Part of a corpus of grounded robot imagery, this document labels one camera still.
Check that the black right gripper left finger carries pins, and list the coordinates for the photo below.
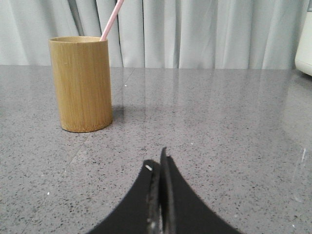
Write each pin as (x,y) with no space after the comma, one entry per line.
(138,212)

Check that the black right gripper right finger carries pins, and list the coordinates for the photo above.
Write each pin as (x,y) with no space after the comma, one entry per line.
(183,212)

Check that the bamboo wooden cup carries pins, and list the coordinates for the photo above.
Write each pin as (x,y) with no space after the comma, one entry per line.
(82,81)

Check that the white curtain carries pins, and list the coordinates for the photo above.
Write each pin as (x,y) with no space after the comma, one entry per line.
(221,34)

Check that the white appliance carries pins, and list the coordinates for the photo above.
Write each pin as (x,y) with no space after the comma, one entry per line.
(303,58)

